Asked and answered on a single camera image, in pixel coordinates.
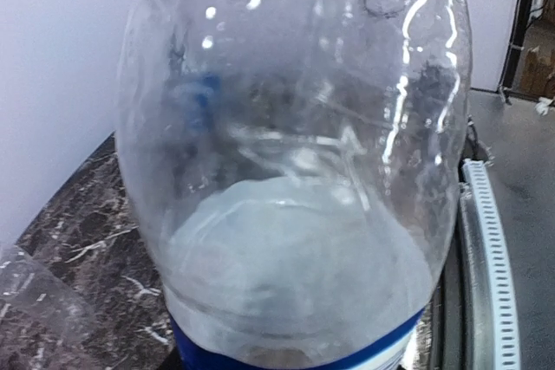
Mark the pepsi label bottle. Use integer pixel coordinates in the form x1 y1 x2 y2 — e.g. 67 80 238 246
115 0 472 369

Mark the clear bottle at back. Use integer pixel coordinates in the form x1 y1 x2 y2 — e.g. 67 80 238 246
1 243 98 369

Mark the small white object background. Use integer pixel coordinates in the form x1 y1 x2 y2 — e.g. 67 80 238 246
535 97 554 116

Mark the cardboard boxes background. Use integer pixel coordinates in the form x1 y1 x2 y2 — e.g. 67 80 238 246
518 0 555 101

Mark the white slotted cable duct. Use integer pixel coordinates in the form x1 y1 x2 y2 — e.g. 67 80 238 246
460 159 521 369

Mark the right black frame post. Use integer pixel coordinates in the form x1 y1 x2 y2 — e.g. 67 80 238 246
498 0 533 105

